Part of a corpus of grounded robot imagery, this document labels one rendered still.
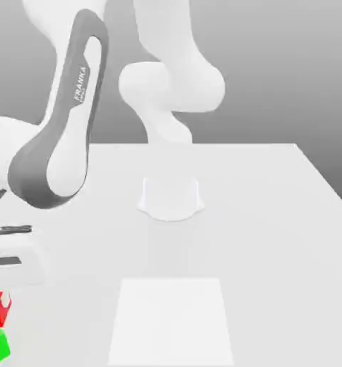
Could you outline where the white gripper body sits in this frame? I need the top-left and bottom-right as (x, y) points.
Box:
(0, 235), (48, 287)

